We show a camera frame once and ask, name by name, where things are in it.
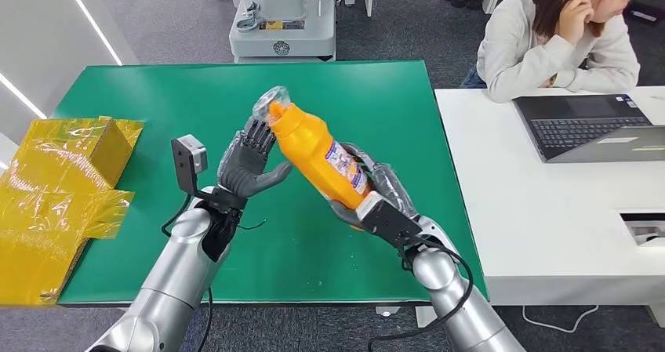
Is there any person's right hand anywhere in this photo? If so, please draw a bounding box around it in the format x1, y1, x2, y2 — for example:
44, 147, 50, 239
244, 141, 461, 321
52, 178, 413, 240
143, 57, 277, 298
558, 0, 595, 44

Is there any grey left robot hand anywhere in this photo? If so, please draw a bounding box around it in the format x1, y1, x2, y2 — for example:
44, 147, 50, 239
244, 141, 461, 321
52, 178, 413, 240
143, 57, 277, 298
216, 117, 293, 201

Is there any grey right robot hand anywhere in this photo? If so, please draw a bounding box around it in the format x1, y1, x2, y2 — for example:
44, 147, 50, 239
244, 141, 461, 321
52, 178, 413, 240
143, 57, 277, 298
327, 141, 420, 231

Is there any orange plastic bottle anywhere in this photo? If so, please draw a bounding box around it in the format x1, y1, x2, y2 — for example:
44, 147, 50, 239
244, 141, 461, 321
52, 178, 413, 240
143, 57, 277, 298
252, 85, 372, 210

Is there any person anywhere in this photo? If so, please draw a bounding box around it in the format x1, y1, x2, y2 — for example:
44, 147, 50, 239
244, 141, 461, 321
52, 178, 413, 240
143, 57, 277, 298
460, 0, 642, 104

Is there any dark grey laptop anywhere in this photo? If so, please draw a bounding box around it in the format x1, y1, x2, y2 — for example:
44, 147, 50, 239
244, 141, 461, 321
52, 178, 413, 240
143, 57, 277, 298
514, 93, 665, 164

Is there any black floor object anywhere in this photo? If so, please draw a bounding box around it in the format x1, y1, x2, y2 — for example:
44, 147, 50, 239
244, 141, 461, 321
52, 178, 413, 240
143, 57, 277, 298
623, 0, 665, 27

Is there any white desk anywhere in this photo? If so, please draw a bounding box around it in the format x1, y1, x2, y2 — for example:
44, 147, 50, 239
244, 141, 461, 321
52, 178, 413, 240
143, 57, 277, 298
434, 85, 665, 328

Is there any white machine base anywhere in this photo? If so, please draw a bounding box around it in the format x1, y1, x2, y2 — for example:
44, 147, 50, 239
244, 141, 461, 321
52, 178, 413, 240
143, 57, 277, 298
228, 0, 338, 64

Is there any yellow film-wrapped cardboard box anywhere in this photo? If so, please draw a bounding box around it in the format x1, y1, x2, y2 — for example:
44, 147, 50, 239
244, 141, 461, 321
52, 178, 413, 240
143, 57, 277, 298
0, 115, 145, 307

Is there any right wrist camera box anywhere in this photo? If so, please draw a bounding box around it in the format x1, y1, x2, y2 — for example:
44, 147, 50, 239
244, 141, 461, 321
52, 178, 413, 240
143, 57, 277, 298
355, 191, 423, 248

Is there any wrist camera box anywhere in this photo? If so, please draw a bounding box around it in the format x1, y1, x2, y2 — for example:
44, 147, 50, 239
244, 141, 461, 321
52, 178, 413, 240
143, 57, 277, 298
170, 134, 209, 195
355, 191, 423, 248

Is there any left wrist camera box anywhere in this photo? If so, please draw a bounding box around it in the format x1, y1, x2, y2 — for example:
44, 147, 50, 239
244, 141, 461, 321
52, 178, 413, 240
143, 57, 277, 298
170, 134, 209, 195

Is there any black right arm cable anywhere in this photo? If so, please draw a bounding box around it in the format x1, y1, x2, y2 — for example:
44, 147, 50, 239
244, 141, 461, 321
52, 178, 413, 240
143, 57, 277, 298
367, 235, 474, 352

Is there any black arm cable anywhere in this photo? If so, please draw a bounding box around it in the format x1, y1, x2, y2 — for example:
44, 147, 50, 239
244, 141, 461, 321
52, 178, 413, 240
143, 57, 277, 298
161, 194, 268, 352
367, 235, 474, 352

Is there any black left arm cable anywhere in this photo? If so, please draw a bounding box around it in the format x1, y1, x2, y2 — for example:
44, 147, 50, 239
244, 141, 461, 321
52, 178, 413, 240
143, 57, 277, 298
161, 194, 268, 352

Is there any desk cable cutout tray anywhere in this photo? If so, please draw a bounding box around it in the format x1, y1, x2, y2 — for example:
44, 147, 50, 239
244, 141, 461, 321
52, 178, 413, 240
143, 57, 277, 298
620, 212, 665, 248

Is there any white cable under desk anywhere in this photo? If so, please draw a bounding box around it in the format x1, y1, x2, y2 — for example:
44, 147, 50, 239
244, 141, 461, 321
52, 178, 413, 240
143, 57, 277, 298
521, 304, 600, 335

